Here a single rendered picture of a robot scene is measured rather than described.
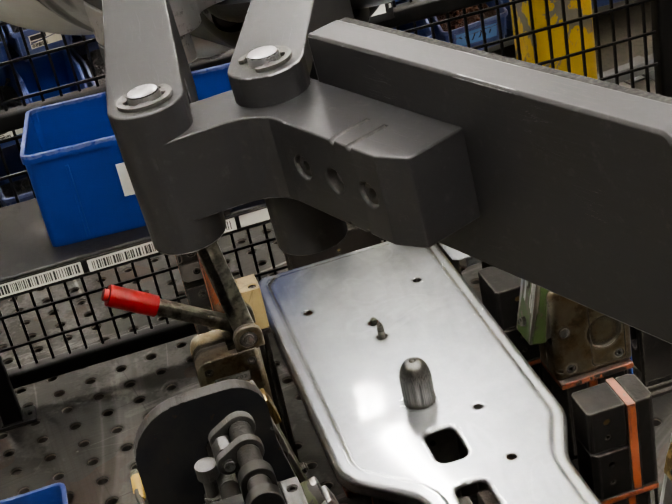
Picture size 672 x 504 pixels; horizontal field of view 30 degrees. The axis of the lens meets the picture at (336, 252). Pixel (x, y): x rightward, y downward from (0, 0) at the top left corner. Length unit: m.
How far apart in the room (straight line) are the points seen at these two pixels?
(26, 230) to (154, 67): 1.51
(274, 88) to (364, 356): 1.13
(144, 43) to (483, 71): 0.07
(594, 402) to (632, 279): 1.07
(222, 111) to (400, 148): 0.04
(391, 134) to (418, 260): 1.30
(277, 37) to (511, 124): 0.05
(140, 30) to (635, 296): 0.10
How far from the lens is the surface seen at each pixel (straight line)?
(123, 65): 0.21
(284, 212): 0.20
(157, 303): 1.26
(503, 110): 0.16
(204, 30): 0.32
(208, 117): 0.19
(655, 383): 1.71
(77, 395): 1.95
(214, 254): 1.23
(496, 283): 1.44
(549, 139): 0.16
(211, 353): 1.29
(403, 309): 1.38
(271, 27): 0.21
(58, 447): 1.85
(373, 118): 0.18
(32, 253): 1.64
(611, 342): 1.36
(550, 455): 1.15
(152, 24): 0.22
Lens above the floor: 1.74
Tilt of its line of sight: 29 degrees down
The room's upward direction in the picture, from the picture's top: 12 degrees counter-clockwise
